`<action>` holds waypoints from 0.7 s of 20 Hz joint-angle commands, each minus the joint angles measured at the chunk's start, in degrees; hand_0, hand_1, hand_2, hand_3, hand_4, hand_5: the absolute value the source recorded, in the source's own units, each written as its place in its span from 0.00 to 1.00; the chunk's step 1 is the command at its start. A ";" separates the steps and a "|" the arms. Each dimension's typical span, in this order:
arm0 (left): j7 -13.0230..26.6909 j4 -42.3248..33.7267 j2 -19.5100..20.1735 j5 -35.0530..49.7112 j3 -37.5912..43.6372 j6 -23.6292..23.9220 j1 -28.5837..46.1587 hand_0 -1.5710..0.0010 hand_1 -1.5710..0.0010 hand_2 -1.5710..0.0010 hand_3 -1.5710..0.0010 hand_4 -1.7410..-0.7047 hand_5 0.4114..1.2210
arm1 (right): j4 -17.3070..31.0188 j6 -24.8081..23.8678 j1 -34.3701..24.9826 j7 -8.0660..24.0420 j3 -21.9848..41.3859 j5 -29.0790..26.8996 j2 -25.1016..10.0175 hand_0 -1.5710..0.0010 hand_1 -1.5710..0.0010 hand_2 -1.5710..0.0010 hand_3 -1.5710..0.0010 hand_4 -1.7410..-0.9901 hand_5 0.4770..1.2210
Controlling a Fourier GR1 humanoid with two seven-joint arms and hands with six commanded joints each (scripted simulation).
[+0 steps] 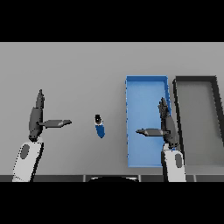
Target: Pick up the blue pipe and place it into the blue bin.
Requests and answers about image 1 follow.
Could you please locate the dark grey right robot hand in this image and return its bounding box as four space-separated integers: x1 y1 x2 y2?
135 96 181 148

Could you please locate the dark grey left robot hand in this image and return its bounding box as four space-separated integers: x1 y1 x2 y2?
28 88 73 143

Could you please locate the blue bin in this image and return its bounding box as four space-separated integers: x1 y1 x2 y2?
125 75 178 169

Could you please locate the dark grey bin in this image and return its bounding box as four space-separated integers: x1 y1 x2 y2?
172 75 224 167

